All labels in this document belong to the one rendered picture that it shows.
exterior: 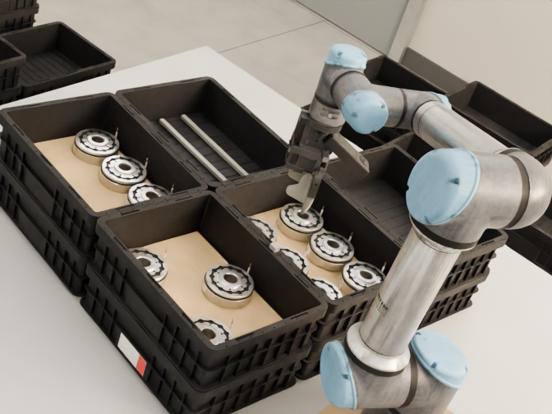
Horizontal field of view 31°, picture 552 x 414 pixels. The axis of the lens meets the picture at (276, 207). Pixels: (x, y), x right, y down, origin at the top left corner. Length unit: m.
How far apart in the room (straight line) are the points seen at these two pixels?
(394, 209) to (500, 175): 1.00
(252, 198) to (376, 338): 0.67
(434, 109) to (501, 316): 0.84
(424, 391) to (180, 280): 0.57
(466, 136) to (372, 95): 0.20
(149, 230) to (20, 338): 0.34
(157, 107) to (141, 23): 2.36
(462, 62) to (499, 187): 3.59
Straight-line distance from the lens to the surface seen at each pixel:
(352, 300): 2.01
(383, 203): 2.51
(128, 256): 1.93
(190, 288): 2.05
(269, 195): 2.30
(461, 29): 5.07
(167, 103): 2.53
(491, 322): 2.52
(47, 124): 2.35
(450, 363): 1.81
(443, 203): 1.48
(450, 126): 1.79
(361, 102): 1.82
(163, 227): 2.12
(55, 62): 3.60
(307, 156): 2.00
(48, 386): 1.98
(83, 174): 2.29
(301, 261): 2.17
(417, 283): 1.61
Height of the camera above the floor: 2.15
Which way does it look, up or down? 34 degrees down
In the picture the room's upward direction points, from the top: 19 degrees clockwise
